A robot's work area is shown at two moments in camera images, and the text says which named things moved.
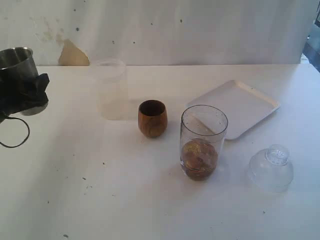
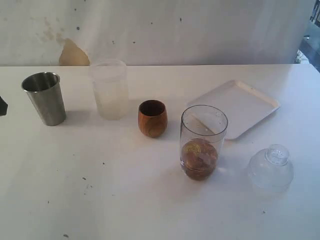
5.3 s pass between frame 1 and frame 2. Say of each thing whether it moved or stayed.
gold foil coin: stayed
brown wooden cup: stayed
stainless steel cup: moved
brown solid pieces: stayed
